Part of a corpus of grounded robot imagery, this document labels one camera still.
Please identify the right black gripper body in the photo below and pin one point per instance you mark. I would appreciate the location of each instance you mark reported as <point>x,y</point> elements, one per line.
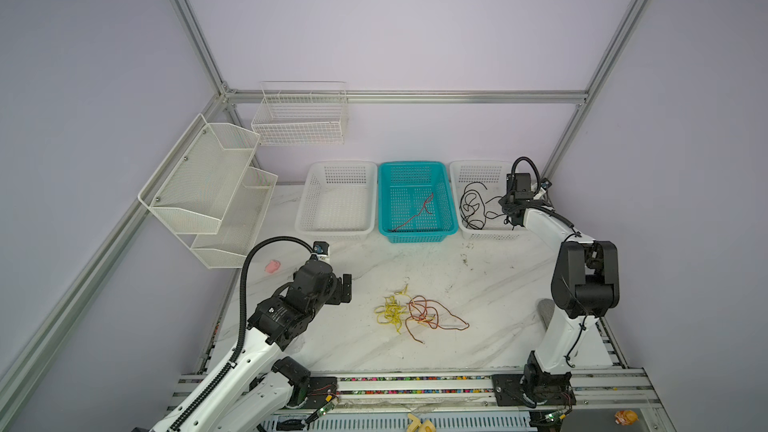
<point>504,202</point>

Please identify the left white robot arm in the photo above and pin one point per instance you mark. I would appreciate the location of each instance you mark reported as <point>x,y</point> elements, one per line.
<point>257,378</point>

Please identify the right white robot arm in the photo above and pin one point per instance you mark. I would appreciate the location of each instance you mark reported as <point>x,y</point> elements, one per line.
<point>584,284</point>

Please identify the white plastic basket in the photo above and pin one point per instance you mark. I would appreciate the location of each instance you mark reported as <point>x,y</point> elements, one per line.
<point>339,200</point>
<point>477,187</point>

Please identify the small pink object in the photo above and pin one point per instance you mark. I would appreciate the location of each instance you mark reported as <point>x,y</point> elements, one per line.
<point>272,267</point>

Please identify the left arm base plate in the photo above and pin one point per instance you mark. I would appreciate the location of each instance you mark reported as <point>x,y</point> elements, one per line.
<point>314,393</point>

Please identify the right white plastic basket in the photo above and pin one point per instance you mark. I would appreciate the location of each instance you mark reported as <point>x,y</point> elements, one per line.
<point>477,187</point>

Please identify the yellow object at front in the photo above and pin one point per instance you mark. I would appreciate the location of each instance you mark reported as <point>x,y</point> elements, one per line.
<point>417,424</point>

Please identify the left white plastic basket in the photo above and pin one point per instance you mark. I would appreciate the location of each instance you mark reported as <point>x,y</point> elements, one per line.
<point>339,200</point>

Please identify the white two-tier mesh shelf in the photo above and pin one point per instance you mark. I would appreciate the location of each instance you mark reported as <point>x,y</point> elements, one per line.
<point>210,194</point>

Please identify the orange round object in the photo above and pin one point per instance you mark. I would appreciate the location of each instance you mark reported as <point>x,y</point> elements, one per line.
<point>626,417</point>

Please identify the white wire wall basket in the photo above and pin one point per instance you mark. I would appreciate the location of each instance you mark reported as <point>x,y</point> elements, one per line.
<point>301,113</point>

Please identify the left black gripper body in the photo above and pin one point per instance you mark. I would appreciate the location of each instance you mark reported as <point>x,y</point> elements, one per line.
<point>328,294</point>

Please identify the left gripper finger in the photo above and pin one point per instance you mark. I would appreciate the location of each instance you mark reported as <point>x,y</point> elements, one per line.
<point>321,248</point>
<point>342,292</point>

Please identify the teal plastic basket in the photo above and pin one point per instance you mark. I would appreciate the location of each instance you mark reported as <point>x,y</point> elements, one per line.
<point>415,202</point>

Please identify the aluminium front rail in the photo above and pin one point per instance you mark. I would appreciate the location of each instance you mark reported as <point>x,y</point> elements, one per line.
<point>613,388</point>

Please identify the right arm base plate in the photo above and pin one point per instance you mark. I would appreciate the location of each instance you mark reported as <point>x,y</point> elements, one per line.
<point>546,390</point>

